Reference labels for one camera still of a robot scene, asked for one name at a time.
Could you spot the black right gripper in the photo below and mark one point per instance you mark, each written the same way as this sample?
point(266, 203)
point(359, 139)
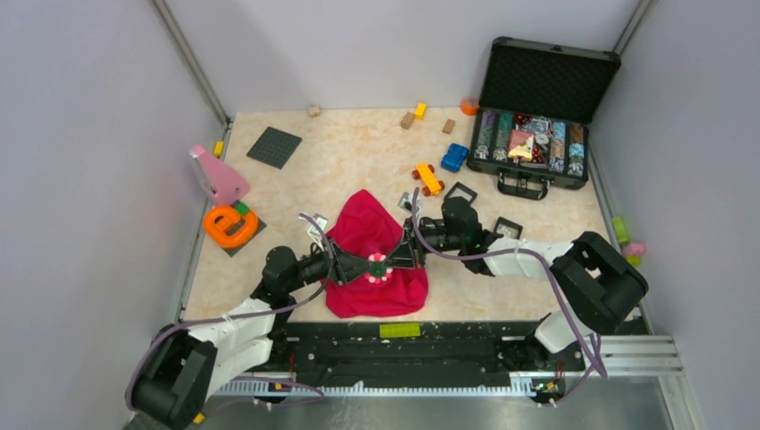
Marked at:
point(406, 254)

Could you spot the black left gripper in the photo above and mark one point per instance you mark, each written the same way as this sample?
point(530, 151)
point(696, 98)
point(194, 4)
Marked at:
point(345, 267)

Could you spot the pink flower brooch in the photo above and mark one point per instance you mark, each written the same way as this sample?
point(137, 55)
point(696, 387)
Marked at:
point(378, 271)

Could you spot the magenta garment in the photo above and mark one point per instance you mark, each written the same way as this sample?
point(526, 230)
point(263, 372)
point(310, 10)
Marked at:
point(364, 228)

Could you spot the white silver brooch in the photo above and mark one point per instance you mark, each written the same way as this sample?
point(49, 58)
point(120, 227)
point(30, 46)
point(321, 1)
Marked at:
point(506, 231)

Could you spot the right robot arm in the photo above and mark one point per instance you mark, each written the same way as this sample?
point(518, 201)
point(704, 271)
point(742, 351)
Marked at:
point(596, 287)

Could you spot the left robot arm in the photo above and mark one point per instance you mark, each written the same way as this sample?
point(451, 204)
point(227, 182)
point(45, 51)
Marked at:
point(188, 362)

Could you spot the green flat brick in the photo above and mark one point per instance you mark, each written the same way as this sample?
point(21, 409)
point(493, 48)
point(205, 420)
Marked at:
point(401, 330)

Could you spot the yellow toy car red wheels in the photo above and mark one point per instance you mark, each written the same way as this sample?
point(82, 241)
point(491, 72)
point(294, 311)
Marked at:
point(431, 185)

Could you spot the blue toy car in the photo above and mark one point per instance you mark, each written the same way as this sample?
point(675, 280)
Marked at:
point(454, 158)

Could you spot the orange plastic toy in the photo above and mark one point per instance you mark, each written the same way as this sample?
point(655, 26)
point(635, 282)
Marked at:
point(230, 226)

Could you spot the dark grey building baseplate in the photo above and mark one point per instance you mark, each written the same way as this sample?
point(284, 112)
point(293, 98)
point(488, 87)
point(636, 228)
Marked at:
point(274, 147)

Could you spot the pink plastic piece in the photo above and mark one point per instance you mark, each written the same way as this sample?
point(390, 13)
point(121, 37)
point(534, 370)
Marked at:
point(221, 182)

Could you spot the playing card box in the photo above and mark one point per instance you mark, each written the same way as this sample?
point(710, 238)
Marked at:
point(521, 145)

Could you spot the orange object behind case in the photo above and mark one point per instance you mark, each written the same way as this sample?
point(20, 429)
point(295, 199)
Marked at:
point(469, 107)

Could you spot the small yellow block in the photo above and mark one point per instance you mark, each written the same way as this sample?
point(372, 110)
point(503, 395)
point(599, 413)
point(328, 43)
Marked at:
point(218, 149)

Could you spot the black poker chip case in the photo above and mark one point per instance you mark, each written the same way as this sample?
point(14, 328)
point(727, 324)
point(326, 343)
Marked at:
point(550, 90)

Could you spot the green pink toy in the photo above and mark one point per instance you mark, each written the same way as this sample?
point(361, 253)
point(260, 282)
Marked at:
point(632, 251)

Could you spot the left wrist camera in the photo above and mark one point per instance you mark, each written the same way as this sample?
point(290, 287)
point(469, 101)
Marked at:
point(316, 225)

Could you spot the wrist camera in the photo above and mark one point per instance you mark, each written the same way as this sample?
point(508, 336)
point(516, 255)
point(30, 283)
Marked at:
point(410, 202)
point(316, 225)

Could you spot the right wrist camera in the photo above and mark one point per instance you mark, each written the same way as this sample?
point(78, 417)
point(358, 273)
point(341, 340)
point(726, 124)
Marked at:
point(410, 202)

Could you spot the black square frame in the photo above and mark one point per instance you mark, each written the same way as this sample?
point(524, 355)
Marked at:
point(501, 221)
point(459, 190)

